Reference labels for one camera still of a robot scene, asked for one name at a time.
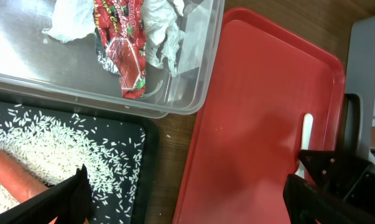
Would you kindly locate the orange carrot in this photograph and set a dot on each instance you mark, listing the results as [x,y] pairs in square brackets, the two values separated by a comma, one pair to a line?
[18,182]

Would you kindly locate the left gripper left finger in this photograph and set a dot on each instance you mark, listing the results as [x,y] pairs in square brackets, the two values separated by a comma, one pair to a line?
[67,202]

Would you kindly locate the red serving tray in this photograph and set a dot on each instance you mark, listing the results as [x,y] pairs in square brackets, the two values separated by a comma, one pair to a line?
[247,134]

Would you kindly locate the black tray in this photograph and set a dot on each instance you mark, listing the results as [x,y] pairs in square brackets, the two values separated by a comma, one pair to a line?
[149,155]

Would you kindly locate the clear plastic bin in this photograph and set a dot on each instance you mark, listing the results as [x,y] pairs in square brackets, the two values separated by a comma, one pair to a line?
[36,65]

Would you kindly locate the white rice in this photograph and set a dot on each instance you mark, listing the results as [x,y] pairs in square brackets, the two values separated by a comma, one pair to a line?
[52,145]

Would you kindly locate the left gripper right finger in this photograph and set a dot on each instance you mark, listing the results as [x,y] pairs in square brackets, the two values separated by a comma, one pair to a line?
[306,204]

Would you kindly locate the white plastic spoon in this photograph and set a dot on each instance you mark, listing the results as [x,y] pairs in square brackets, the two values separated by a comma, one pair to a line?
[305,141]

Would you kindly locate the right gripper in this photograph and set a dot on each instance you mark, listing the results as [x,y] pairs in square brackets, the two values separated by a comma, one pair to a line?
[340,173]

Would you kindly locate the red snack wrapper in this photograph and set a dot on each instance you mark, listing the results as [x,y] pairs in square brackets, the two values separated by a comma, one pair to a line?
[120,30]

